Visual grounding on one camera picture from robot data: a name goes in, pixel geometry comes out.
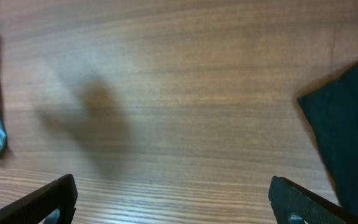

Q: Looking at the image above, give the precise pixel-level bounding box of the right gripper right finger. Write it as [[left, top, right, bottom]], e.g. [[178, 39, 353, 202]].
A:
[[268, 176, 358, 224]]

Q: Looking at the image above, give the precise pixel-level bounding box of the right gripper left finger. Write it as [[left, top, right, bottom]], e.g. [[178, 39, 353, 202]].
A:
[[0, 174, 78, 224]]

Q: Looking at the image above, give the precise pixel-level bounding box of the black garment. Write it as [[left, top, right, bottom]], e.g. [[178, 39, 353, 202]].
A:
[[298, 63, 358, 217]]

